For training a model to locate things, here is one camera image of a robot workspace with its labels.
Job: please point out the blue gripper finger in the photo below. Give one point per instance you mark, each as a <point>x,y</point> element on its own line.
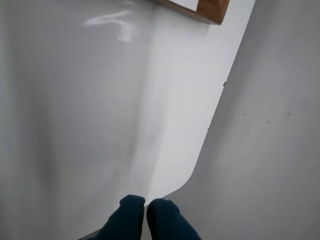
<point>125,220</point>
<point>167,222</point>

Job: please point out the wooden chessboard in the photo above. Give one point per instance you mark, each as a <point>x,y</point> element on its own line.
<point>212,12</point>

